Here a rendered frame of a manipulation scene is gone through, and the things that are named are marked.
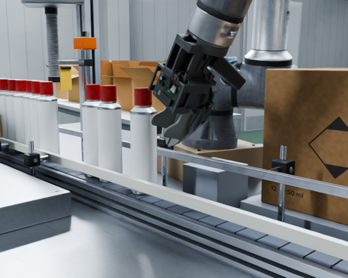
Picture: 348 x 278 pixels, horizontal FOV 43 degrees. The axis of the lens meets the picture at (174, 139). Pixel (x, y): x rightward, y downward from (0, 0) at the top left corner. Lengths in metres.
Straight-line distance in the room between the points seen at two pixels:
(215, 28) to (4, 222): 0.50
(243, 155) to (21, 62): 4.70
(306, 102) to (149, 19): 5.60
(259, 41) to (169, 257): 0.59
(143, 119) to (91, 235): 0.23
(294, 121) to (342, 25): 8.41
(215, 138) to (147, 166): 0.32
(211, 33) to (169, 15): 5.89
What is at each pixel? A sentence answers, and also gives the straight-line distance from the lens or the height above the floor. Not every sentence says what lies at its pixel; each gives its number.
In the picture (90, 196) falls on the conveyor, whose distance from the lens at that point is 0.95.
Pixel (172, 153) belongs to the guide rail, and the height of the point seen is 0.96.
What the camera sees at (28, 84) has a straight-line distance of 1.25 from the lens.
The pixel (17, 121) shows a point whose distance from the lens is 1.30.
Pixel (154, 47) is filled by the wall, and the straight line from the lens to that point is 6.38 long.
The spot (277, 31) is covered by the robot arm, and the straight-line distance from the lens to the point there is 1.08.
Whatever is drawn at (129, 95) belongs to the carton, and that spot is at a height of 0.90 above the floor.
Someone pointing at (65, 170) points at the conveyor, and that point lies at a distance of 1.07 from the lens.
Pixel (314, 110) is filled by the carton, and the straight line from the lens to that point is 0.83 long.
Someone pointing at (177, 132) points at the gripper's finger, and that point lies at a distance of 0.75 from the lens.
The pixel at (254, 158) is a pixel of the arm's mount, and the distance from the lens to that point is 1.19.
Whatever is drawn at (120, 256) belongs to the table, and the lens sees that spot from 0.72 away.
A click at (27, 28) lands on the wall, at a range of 5.71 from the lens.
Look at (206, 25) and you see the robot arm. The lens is 0.66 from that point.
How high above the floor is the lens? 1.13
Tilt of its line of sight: 10 degrees down
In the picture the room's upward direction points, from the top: straight up
